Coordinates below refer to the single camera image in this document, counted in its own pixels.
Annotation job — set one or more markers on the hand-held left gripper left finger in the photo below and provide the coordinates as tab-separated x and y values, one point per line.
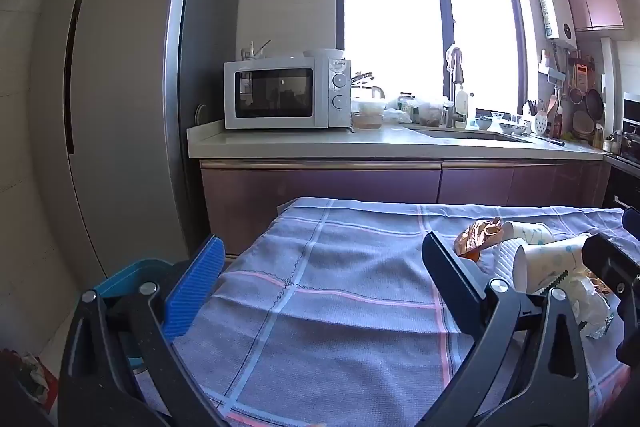
197	287

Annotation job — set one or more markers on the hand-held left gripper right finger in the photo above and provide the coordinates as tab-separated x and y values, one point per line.
450	267

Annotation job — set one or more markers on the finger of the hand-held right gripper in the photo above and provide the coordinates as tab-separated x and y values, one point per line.
607	264
632	218

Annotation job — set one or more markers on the gold snack wrapper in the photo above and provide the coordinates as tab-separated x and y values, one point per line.
475	237

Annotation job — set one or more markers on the patterned paper cup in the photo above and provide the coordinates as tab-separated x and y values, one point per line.
530	233
550	259

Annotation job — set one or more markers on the blue plastic bin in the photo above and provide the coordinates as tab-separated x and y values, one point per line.
130	272

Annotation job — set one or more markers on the crumpled clear plastic wrap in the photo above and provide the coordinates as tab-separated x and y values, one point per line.
592	312

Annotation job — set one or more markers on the white ribbed paper liner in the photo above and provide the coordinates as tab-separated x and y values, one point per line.
505	259

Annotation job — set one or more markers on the built-in oven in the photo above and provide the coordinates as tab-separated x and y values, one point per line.
631	132

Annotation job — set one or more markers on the kitchen knife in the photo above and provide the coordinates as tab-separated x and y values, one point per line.
550	140

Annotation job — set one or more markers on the dark frying pan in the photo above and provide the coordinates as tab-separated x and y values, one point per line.
594	104

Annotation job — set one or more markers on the plaid tablecloth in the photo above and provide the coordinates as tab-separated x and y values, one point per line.
325	307

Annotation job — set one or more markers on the white skimmer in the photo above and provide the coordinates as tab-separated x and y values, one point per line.
540	122

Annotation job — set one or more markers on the kitchen sink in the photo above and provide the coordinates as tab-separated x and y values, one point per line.
470	134

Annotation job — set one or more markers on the small ceramic bowl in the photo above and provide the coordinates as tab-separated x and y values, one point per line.
484	123
508	129

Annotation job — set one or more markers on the kitchen counter purple cabinets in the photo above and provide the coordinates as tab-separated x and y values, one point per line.
325	187

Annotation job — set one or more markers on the white soap bottle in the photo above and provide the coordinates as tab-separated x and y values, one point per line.
463	109

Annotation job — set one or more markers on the glass jar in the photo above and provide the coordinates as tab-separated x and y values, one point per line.
406	107

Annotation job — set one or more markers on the plastic food container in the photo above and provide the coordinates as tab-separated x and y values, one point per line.
367	114

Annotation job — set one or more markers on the metal faucet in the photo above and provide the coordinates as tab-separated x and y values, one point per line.
454	82

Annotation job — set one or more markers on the grey refrigerator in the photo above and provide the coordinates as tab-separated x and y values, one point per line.
125	107

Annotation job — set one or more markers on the glass kettle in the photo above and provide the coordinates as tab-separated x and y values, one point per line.
367	89

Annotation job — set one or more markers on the white microwave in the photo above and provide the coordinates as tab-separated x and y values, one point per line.
280	94

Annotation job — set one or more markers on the white water heater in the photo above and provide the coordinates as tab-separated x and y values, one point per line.
555	9

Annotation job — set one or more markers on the kitchen window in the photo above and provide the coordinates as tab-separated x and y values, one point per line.
390	7

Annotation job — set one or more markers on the wall utensil rack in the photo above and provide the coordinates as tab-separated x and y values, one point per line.
555	74

